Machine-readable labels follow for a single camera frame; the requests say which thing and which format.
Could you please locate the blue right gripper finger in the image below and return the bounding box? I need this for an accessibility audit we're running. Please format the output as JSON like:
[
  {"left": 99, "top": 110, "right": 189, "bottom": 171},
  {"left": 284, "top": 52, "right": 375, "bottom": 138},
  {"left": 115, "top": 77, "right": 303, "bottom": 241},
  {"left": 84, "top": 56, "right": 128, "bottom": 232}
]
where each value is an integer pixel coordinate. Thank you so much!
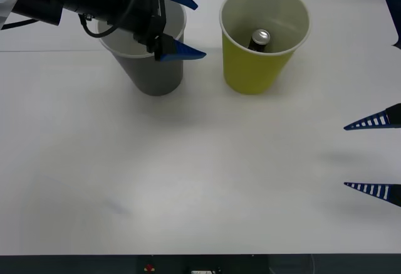
[
  {"left": 343, "top": 181, "right": 401, "bottom": 208},
  {"left": 343, "top": 102, "right": 401, "bottom": 132}
]

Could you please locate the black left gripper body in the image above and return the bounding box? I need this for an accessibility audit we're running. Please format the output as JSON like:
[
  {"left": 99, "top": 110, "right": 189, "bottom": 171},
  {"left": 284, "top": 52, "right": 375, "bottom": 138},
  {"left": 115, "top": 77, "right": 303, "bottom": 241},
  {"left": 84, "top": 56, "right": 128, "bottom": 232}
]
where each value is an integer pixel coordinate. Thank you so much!
[{"left": 108, "top": 0, "right": 167, "bottom": 53}]

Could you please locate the grey plastic bin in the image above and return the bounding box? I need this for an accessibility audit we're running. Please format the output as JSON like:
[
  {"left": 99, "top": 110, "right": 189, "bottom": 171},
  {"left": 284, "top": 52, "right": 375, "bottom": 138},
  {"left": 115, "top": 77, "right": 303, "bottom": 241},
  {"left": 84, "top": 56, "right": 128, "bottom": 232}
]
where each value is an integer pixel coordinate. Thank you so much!
[{"left": 96, "top": 0, "right": 189, "bottom": 97}]

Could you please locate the yellow-green plastic bin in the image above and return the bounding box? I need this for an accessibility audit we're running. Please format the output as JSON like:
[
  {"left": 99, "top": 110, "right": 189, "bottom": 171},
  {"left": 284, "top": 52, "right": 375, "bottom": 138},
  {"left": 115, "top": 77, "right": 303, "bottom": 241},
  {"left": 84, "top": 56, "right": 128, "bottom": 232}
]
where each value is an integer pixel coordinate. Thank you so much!
[{"left": 219, "top": 0, "right": 312, "bottom": 96}]

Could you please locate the black drink can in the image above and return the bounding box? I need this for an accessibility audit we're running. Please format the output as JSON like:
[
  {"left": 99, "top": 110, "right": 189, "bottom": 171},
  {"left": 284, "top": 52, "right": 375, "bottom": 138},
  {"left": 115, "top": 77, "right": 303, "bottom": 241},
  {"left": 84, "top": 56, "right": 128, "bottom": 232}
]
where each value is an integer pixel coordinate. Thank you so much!
[{"left": 247, "top": 28, "right": 271, "bottom": 53}]

